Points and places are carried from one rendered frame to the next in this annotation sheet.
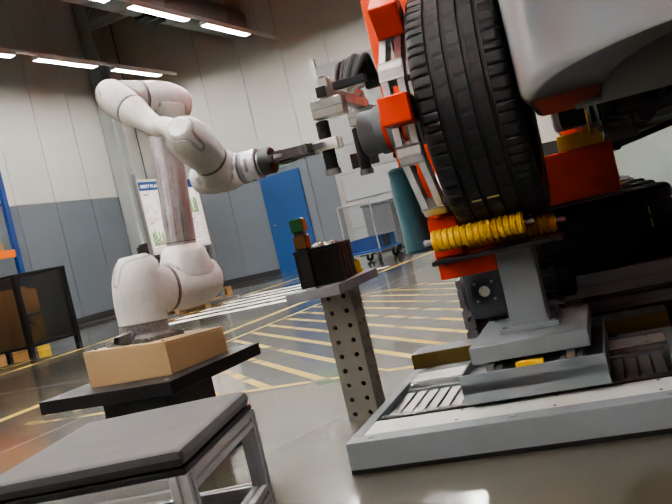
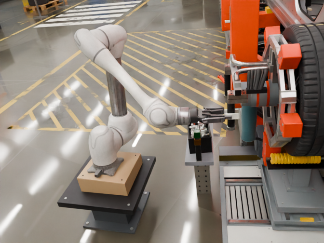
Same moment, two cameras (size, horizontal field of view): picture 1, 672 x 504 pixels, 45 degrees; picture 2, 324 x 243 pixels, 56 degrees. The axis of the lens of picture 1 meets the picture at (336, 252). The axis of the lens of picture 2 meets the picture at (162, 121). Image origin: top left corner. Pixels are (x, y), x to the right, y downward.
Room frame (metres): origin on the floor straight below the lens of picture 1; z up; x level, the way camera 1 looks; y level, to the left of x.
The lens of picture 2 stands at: (0.98, 0.44, 1.61)
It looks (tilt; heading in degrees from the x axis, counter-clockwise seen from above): 31 degrees down; 353
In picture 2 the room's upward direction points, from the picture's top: 8 degrees counter-clockwise
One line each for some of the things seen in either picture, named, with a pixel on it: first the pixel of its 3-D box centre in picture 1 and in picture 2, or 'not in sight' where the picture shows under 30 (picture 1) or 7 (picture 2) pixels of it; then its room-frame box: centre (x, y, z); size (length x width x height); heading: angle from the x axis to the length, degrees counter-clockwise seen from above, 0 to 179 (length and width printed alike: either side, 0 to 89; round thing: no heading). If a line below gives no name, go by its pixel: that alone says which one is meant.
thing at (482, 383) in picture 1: (539, 357); (296, 193); (2.24, -0.48, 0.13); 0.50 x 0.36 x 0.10; 162
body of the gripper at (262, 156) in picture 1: (276, 158); (199, 115); (2.25, 0.10, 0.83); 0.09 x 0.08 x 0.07; 71
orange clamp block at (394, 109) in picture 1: (397, 110); (290, 125); (1.99, -0.22, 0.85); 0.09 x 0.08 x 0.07; 162
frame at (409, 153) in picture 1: (421, 119); (275, 92); (2.29, -0.32, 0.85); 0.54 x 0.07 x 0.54; 162
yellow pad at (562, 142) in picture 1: (580, 140); not in sight; (2.65, -0.86, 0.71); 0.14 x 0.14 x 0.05; 72
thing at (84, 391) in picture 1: (164, 416); (114, 194); (2.58, 0.65, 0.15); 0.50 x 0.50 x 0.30; 65
